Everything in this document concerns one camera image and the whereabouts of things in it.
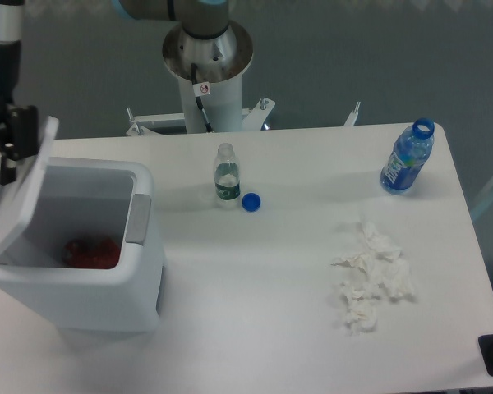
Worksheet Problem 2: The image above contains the red crumpled trash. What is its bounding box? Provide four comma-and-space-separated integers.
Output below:
61, 238, 121, 270

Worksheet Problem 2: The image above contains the white plastic trash can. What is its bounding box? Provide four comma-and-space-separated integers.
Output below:
0, 158, 165, 332

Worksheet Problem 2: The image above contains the blue drink bottle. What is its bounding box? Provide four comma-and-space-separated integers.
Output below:
380, 117, 435, 195

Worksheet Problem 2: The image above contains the small clear water bottle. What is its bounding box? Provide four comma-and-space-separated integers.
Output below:
213, 143, 241, 208

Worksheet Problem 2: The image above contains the crumpled white tissue paper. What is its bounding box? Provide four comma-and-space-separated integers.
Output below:
330, 217, 418, 336

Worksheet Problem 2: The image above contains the white trash can lid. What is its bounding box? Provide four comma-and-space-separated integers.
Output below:
0, 117, 59, 255

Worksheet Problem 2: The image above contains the blue bottle cap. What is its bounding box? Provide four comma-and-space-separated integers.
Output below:
242, 192, 261, 213

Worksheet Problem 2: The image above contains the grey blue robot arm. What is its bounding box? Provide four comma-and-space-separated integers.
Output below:
0, 1, 229, 186

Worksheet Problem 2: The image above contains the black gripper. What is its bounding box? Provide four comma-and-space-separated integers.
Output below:
0, 40, 39, 186

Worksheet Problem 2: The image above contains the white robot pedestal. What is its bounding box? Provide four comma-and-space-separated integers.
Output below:
125, 20, 362, 137

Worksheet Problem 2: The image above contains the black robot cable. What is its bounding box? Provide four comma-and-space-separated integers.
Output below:
190, 62, 214, 133

